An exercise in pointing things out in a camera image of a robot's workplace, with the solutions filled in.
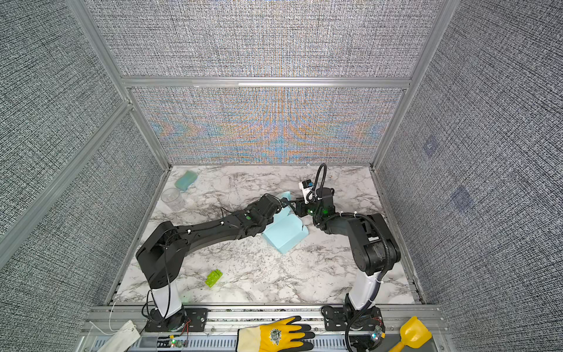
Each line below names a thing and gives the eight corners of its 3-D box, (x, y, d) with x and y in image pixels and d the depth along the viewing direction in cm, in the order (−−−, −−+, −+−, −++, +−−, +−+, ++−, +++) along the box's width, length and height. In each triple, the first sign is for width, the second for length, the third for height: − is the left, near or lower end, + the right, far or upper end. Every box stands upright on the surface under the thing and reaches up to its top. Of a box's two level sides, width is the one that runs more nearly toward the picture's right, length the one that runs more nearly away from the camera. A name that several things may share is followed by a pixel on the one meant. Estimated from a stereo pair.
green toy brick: (205, 283, 83) (203, 281, 81) (217, 270, 86) (215, 267, 84) (212, 289, 82) (210, 287, 80) (223, 275, 85) (222, 272, 83)
